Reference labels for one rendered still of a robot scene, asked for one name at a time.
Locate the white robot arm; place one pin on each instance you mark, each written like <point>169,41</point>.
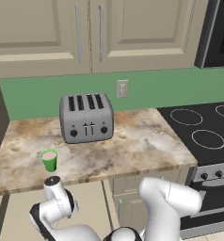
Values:
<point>167,200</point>

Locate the narrow beige drawer front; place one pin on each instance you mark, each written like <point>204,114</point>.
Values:
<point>126,183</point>

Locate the green smoothie cup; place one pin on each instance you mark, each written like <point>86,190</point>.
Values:
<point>50,163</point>

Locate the wide beige drawer front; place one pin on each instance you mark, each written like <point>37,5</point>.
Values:
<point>88,207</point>

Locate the silver four-slot toaster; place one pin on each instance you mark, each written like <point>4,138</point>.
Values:
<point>85,125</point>

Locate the beige lower cupboard door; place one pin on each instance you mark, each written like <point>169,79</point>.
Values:
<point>131,210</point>

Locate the beige cupboard door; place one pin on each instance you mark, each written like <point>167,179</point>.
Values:
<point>29,31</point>
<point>148,28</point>
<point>131,210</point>

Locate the black hob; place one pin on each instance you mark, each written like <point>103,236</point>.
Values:
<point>204,131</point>

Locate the beige upper cupboard door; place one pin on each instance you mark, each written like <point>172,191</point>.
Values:
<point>29,31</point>
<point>148,28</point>

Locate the black stove knob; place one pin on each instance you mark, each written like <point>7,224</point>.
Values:
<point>218,173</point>
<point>204,176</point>

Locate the black oven door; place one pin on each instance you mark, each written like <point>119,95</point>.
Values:
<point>214,200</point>

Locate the black microwave oven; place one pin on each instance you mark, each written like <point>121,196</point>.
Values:
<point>222,31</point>

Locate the white wall outlet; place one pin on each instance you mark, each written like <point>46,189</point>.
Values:
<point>122,88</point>

